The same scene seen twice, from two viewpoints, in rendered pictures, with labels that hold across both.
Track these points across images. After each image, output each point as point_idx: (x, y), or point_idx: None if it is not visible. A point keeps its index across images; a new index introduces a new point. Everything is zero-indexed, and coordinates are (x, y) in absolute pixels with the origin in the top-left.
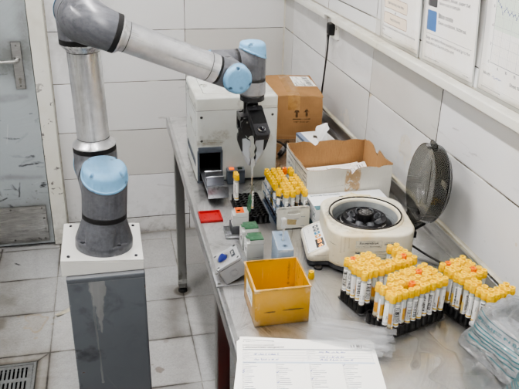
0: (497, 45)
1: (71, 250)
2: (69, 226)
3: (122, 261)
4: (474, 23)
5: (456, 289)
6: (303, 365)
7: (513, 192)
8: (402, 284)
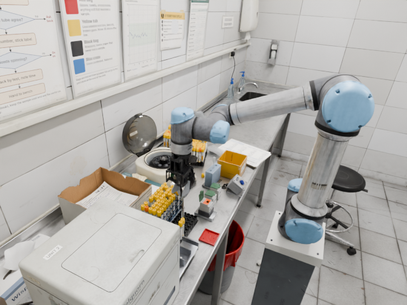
0: (132, 54)
1: None
2: (318, 253)
3: None
4: (117, 50)
5: None
6: (242, 153)
7: (151, 104)
8: None
